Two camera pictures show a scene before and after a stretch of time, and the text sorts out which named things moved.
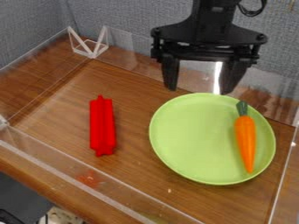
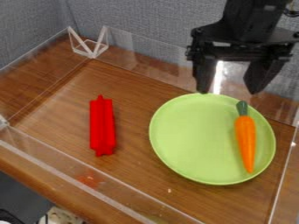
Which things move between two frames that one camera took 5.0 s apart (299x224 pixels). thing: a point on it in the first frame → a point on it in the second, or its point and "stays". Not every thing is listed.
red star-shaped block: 102,125 stays
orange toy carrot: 246,133 stays
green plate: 193,139 stays
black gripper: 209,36 → 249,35
